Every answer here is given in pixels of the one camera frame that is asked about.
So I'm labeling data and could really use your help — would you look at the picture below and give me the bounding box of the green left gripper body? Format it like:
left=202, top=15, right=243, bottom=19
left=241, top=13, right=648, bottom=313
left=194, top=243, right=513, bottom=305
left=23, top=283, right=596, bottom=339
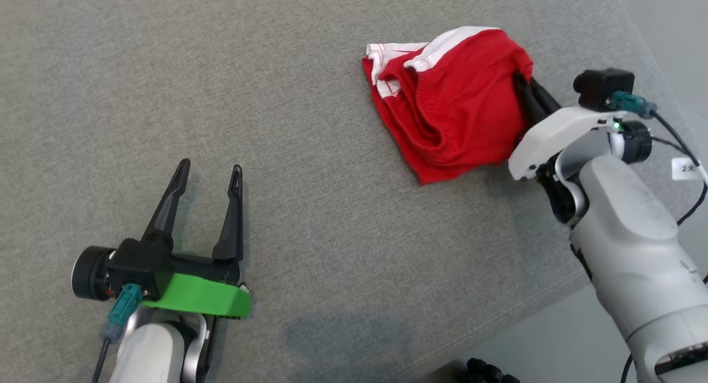
left=72, top=246, right=252, bottom=318

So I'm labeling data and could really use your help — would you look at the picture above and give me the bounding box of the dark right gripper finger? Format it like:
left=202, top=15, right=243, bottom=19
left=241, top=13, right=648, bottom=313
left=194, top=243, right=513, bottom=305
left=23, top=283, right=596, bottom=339
left=530, top=77, right=563, bottom=113
left=512, top=71, right=545, bottom=126

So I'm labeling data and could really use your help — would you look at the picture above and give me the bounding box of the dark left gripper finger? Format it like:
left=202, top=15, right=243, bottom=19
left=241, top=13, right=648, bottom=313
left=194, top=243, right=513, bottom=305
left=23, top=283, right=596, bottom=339
left=212, top=164, right=244, bottom=262
left=142, top=158, right=191, bottom=245

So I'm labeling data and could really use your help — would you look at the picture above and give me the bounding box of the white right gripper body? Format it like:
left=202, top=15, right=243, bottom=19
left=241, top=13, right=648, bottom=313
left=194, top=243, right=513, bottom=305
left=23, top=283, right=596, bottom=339
left=508, top=106, right=653, bottom=182

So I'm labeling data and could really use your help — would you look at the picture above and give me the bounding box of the red basketball shorts white trim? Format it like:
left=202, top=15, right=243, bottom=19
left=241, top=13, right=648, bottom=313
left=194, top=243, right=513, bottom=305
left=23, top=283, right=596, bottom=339
left=362, top=26, right=534, bottom=185

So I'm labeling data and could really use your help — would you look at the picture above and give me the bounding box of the grey fabric sofa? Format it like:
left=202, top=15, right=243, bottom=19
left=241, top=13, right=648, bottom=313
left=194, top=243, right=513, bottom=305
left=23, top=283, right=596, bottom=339
left=0, top=0, right=699, bottom=383

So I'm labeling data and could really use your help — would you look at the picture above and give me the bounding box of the black ribbed object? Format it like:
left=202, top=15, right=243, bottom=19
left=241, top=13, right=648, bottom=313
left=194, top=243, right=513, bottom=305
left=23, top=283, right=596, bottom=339
left=456, top=358, right=520, bottom=383

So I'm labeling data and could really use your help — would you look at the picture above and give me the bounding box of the left camera cable teal connector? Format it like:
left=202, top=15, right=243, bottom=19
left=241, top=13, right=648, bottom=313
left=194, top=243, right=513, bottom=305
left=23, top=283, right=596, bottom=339
left=91, top=283, right=144, bottom=383

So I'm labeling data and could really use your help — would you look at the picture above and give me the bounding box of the camera cable teal connector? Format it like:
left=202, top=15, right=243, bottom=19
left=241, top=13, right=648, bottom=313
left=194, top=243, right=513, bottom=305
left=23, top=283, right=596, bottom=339
left=91, top=283, right=144, bottom=383
left=606, top=91, right=708, bottom=229

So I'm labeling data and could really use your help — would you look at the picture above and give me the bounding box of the right camera cable teal connector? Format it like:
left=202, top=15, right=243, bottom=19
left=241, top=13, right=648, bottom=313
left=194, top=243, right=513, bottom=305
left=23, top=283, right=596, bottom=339
left=606, top=91, right=708, bottom=229

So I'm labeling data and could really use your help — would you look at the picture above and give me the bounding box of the thin black right gripper cable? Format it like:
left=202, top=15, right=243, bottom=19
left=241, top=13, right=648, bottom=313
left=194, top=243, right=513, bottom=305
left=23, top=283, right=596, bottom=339
left=650, top=137, right=689, bottom=154

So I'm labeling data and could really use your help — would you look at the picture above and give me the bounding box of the white cable label tag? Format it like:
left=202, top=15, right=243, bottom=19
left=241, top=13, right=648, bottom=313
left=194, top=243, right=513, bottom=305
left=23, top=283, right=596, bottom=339
left=671, top=157, right=703, bottom=180

